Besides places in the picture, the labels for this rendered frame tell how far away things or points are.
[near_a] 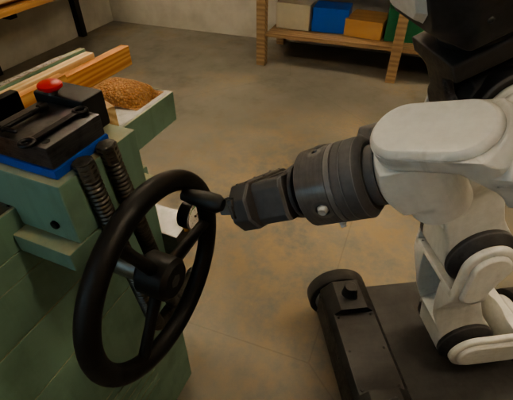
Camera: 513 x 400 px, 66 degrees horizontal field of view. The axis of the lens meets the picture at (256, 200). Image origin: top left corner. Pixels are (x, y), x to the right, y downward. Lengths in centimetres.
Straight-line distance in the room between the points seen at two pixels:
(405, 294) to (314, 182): 103
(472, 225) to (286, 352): 79
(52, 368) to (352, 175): 58
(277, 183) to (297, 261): 122
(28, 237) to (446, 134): 49
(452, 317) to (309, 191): 75
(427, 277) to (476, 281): 22
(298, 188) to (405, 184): 11
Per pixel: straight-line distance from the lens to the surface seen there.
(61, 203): 50
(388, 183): 39
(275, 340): 143
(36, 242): 57
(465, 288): 93
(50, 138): 50
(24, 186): 53
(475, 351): 118
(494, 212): 86
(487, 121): 36
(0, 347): 67
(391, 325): 132
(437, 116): 37
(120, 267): 57
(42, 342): 72
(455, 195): 42
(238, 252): 167
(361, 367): 120
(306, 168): 42
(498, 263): 90
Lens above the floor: 123
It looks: 40 degrees down
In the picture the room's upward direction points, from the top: straight up
